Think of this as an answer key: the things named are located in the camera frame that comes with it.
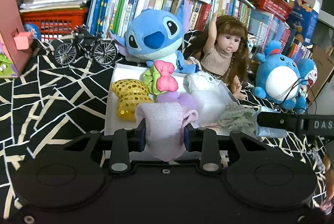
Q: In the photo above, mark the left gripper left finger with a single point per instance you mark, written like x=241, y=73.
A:
x=124, y=142

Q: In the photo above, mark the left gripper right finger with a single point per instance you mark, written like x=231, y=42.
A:
x=205, y=141

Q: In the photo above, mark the white foam block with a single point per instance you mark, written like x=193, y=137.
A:
x=210, y=105

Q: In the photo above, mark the green gingham floral cloth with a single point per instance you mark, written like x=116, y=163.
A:
x=238, y=118

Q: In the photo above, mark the purple fluffy heart plush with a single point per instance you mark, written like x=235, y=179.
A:
x=183, y=99

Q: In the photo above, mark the pale pink cloth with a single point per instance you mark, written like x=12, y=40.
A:
x=165, y=128

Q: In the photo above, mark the light blue plastic packet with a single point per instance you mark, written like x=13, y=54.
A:
x=266, y=129

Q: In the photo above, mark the white fluffy cat plush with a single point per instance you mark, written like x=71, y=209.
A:
x=202, y=81

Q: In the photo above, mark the pink bow green scrunchie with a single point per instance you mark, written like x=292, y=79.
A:
x=159, y=78

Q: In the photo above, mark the blue Doraemon plush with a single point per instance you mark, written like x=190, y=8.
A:
x=309, y=74

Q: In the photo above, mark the white cardboard box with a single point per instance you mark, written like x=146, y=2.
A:
x=113, y=123

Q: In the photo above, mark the blue round Marill plush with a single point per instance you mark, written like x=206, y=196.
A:
x=278, y=79

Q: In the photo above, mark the black white patterned cloth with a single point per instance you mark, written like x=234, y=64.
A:
x=55, y=164

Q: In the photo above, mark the miniature black bicycle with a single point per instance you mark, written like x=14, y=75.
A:
x=80, y=42

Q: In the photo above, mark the brown haired baby doll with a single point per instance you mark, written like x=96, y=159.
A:
x=222, y=51

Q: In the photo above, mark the blue cardboard box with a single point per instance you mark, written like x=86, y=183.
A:
x=303, y=19

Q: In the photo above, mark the blue Stitch plush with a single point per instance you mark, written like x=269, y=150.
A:
x=157, y=35

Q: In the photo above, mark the upper red plastic basket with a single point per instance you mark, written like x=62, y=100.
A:
x=279, y=8

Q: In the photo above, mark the red plastic basket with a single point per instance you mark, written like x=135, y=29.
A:
x=50, y=24
x=279, y=8

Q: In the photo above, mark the pink triangular dollhouse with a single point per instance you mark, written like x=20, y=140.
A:
x=15, y=42

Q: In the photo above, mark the row of upright books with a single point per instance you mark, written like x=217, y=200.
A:
x=182, y=5

